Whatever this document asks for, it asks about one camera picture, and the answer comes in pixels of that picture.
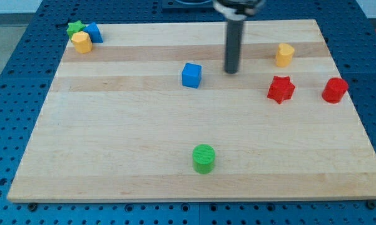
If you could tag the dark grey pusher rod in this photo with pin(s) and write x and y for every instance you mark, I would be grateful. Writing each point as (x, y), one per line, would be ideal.
(233, 43)

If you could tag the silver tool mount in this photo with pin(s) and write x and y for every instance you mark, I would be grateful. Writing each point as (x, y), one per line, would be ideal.
(238, 10)

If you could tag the blue cube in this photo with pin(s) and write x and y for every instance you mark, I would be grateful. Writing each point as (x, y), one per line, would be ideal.
(191, 75)

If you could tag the yellow heart block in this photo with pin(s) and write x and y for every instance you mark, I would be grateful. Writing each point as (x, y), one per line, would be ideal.
(284, 55)

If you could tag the red star block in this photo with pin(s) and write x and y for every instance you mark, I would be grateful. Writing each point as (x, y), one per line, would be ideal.
(281, 89)

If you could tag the red cylinder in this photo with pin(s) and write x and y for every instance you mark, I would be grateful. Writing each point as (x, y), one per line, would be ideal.
(334, 90)

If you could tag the wooden board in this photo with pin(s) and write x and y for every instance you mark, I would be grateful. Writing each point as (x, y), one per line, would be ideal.
(118, 126)

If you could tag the green cylinder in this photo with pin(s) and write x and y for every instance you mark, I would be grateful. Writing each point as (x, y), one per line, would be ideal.
(203, 158)

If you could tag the blue triangle block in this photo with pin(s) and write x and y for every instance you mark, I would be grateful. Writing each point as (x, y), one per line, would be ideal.
(94, 33)

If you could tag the yellow hexagon block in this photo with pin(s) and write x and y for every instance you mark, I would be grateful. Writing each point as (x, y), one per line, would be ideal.
(82, 42)

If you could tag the green star block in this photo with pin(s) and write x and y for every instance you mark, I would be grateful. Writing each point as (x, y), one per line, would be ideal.
(74, 27)

